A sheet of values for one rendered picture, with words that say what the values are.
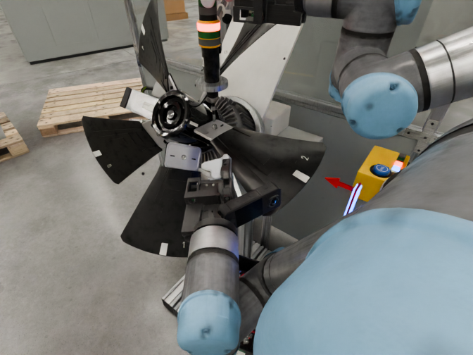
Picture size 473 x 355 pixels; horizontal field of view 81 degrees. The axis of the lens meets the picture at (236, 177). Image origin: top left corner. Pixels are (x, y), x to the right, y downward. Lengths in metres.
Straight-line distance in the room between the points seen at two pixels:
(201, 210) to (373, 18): 0.38
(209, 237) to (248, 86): 0.63
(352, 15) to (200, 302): 0.43
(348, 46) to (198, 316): 0.42
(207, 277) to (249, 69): 0.73
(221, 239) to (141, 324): 1.36
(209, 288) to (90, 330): 1.48
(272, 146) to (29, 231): 2.07
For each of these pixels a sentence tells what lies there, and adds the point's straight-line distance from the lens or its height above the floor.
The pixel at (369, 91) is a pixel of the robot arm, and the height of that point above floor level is 1.41.
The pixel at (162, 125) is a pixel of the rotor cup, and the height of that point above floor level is 1.19.
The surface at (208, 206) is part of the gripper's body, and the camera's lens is 0.47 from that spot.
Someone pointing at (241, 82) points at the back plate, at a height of 1.19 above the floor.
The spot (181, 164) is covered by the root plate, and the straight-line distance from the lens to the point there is 0.72.
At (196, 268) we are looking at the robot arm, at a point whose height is 1.21.
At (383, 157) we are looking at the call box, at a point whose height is 1.07.
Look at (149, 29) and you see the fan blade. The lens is 0.90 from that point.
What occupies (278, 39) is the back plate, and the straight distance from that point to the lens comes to 0.97.
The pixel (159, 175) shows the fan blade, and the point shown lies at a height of 1.09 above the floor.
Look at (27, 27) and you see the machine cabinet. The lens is 5.97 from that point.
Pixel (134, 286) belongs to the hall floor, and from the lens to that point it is 1.84.
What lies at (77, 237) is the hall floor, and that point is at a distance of 2.22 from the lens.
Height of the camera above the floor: 1.53
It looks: 40 degrees down
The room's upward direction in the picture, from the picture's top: straight up
